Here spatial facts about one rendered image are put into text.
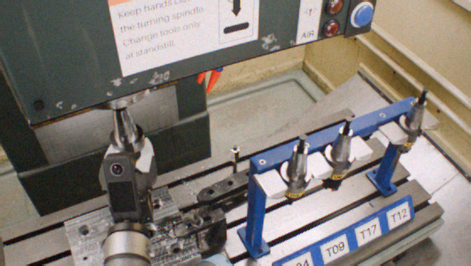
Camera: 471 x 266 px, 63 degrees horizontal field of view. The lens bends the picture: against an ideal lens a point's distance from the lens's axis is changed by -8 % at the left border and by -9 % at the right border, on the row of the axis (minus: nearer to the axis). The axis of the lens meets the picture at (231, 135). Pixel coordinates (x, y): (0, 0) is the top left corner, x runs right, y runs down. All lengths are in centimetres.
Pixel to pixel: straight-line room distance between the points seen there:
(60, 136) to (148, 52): 92
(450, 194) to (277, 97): 94
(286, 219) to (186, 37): 82
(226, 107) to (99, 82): 153
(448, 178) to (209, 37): 119
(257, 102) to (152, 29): 158
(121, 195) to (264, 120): 128
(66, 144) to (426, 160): 120
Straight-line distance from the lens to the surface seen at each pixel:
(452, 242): 144
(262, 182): 85
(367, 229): 115
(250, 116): 190
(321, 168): 89
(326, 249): 109
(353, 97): 171
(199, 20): 43
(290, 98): 201
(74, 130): 132
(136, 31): 42
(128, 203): 68
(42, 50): 41
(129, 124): 75
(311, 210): 121
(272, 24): 48
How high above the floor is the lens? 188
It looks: 46 degrees down
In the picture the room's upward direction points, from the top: straight up
